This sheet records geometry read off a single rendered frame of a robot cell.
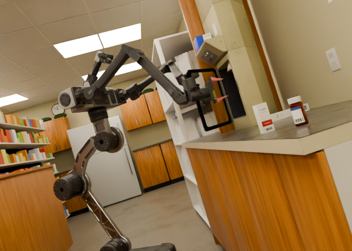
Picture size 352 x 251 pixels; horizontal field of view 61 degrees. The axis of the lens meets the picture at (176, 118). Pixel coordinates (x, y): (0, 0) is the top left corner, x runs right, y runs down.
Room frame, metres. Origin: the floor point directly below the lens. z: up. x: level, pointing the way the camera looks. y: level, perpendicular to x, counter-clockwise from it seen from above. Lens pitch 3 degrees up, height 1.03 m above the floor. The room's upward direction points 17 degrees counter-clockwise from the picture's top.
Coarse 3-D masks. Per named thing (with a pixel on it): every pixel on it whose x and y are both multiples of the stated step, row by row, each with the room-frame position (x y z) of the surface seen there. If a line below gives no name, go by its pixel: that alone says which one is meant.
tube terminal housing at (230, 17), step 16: (208, 16) 1.87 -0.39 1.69; (224, 16) 1.74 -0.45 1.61; (240, 16) 1.81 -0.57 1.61; (208, 32) 1.96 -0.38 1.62; (224, 32) 1.73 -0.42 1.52; (240, 32) 1.75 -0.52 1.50; (240, 48) 1.74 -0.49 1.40; (256, 48) 1.88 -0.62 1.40; (224, 64) 1.91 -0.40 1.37; (240, 64) 1.74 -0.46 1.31; (256, 64) 1.81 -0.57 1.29; (240, 80) 1.73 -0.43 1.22; (256, 80) 1.75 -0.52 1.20; (240, 96) 1.76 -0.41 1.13; (256, 96) 1.74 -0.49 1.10; (272, 96) 1.89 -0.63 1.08; (272, 112) 1.82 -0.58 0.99; (240, 128) 1.93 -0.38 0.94
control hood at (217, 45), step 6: (222, 36) 1.73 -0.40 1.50; (204, 42) 1.74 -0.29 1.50; (210, 42) 1.72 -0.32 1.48; (216, 42) 1.73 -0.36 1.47; (222, 42) 1.73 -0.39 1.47; (204, 48) 1.82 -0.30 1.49; (210, 48) 1.77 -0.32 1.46; (216, 48) 1.73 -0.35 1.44; (222, 48) 1.73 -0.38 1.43; (198, 54) 1.96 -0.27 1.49; (216, 54) 1.82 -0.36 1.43; (222, 54) 1.79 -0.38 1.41; (216, 60) 1.91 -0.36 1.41
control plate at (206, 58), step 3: (207, 51) 1.84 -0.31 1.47; (210, 51) 1.82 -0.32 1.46; (204, 54) 1.91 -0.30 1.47; (207, 54) 1.88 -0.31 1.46; (210, 54) 1.86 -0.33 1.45; (213, 54) 1.84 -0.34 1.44; (201, 57) 1.98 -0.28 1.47; (204, 57) 1.95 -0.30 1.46; (207, 57) 1.92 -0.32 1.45; (210, 57) 1.90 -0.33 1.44; (213, 57) 1.88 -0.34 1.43; (216, 57) 1.85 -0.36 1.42; (204, 60) 2.00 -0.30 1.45; (207, 60) 1.98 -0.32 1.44; (213, 60) 1.93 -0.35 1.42; (210, 63) 2.01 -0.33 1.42
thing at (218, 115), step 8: (200, 72) 1.91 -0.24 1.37; (208, 72) 1.97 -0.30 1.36; (200, 80) 1.89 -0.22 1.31; (200, 88) 1.87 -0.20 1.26; (216, 88) 2.00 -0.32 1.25; (216, 96) 1.97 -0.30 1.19; (200, 104) 1.83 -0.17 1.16; (208, 104) 1.89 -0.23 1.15; (216, 104) 1.95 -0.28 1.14; (208, 112) 1.88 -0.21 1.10; (216, 112) 1.93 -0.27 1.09; (224, 112) 2.00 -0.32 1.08; (208, 120) 1.86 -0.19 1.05; (216, 120) 1.92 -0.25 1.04; (224, 120) 1.98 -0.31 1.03
